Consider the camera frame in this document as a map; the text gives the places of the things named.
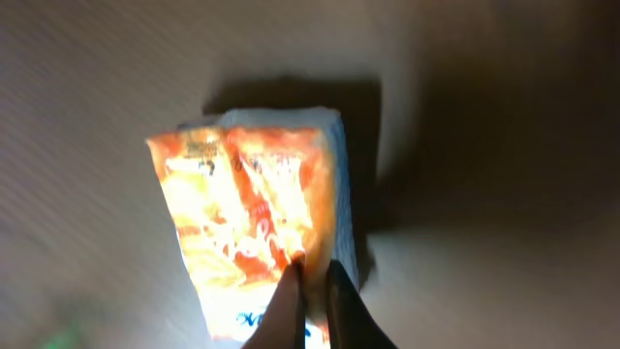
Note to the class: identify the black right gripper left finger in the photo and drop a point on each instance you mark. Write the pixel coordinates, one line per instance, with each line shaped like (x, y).
(283, 323)

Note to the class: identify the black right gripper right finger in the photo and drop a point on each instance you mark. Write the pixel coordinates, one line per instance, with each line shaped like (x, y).
(350, 325)

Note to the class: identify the orange juice carton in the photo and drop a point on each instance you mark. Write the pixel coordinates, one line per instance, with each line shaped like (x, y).
(250, 191)

